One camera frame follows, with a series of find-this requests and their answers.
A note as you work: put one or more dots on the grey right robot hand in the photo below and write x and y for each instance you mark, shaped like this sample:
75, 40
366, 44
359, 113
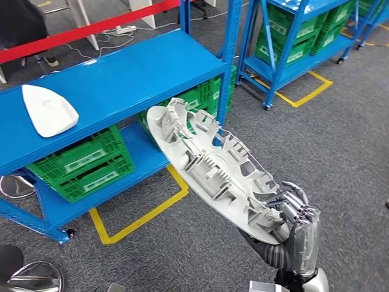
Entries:
305, 241

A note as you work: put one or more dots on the grey plastic wheel cover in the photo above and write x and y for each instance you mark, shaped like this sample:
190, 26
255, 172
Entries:
212, 173

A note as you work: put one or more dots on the blue metal shelf rack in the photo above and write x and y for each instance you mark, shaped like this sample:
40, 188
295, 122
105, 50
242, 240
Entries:
371, 22
292, 70
121, 72

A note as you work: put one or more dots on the white plastic part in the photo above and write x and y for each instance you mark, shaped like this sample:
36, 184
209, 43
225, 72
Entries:
48, 111

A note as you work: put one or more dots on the yellow floor tape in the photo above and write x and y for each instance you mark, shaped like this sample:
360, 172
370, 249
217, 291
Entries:
304, 98

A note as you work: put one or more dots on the black office chair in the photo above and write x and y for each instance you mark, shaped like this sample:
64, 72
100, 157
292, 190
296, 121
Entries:
199, 6

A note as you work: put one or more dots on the white desk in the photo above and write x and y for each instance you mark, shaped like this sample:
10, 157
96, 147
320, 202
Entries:
82, 20
142, 12

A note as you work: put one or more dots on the white power strip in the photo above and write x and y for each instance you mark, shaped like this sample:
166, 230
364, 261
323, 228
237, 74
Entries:
126, 29

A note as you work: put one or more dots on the red barrier belt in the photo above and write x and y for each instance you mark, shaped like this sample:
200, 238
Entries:
91, 30

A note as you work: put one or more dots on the chrome round base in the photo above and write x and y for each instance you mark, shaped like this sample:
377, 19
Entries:
36, 278
15, 195

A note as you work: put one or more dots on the dark grey round base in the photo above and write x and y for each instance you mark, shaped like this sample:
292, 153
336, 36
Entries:
10, 262

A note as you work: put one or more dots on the person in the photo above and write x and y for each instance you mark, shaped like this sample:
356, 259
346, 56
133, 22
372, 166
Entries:
21, 20

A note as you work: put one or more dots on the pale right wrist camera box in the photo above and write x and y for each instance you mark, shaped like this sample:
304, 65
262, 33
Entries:
267, 287

